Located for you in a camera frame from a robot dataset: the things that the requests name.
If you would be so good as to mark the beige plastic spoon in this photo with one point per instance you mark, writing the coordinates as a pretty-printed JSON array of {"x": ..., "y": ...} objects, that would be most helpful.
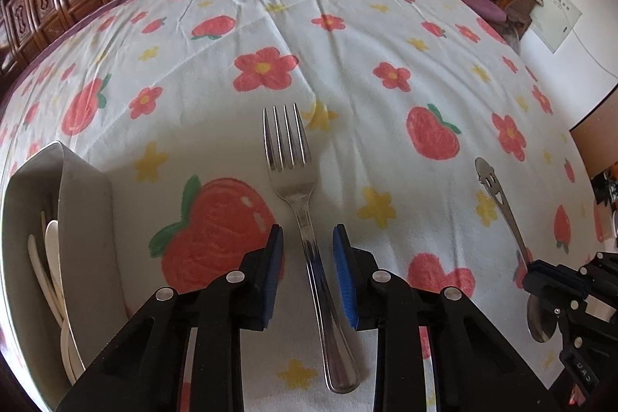
[{"x": 72, "y": 354}]

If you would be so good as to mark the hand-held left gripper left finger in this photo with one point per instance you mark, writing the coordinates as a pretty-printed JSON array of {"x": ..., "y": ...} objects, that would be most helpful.
[{"x": 275, "y": 267}]

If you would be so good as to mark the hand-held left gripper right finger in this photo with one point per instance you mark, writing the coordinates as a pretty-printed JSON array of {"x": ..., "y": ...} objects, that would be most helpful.
[{"x": 343, "y": 277}]

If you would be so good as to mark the thin white plastic spoon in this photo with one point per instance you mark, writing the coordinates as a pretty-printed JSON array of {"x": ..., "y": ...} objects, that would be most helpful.
[{"x": 41, "y": 277}]

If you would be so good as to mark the grey fluffy object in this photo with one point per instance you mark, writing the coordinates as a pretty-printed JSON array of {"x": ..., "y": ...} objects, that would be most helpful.
[{"x": 512, "y": 39}]

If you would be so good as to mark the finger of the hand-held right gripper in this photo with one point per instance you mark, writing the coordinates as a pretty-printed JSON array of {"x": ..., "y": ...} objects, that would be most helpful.
[{"x": 555, "y": 281}]

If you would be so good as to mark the white wall panel box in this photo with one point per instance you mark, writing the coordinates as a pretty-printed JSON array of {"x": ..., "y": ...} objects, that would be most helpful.
[{"x": 557, "y": 18}]

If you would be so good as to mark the strawberry and flower print tablecloth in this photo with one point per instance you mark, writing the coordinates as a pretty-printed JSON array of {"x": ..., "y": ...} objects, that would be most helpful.
[{"x": 362, "y": 55}]

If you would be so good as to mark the stainless steel tray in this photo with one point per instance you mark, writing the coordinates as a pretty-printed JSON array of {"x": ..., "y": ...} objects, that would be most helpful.
[{"x": 82, "y": 223}]

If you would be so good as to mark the brown board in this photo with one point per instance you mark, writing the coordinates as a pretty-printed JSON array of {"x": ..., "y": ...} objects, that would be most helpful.
[{"x": 598, "y": 151}]

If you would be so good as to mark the metal fork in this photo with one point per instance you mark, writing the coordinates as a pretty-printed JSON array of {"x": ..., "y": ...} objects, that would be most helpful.
[{"x": 294, "y": 180}]

